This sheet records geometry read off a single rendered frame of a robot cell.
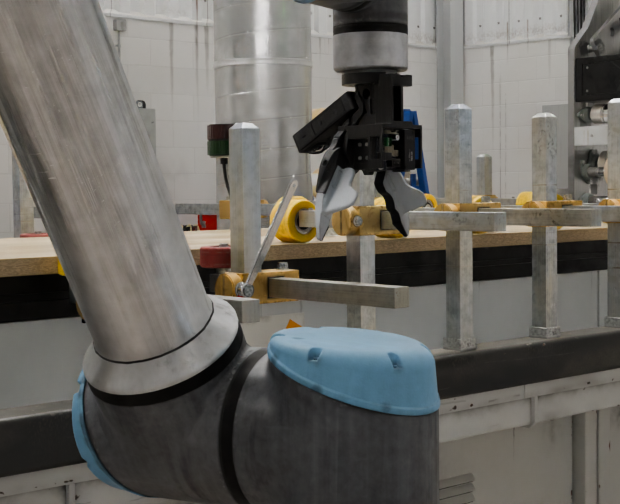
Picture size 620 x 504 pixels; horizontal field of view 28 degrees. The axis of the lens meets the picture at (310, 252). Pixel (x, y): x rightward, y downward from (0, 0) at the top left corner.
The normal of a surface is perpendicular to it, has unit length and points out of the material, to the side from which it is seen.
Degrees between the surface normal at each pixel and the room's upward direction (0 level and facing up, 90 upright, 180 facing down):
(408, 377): 86
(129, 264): 110
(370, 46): 90
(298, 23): 90
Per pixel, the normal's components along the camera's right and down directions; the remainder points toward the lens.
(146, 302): 0.34, 0.39
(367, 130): -0.73, 0.04
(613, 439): 0.66, 0.04
